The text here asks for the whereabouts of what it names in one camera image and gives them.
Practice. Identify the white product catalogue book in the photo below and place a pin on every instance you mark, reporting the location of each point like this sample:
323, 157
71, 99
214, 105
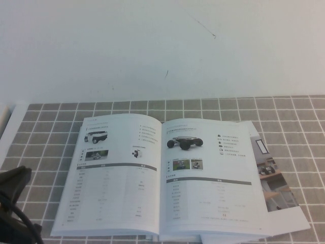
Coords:
203, 203

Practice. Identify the grey white-checked tablecloth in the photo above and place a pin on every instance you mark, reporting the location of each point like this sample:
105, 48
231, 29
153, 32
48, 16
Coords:
292, 127

